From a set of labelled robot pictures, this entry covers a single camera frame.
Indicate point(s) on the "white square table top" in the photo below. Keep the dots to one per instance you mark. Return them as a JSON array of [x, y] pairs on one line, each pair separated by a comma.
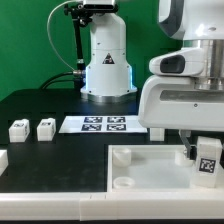
[[152, 168]]

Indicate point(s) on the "AprilTag marker sheet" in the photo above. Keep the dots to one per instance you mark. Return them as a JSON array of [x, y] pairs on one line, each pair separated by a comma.
[[101, 124]]

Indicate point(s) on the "white left fence block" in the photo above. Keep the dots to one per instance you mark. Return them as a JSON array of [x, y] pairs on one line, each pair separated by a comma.
[[3, 161]]

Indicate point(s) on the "white front fence rail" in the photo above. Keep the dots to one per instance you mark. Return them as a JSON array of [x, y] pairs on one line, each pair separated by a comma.
[[196, 204]]

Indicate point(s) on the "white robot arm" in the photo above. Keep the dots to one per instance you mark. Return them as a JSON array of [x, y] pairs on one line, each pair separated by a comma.
[[197, 23]]

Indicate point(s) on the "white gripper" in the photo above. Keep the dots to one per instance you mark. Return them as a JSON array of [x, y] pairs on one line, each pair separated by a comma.
[[173, 103]]

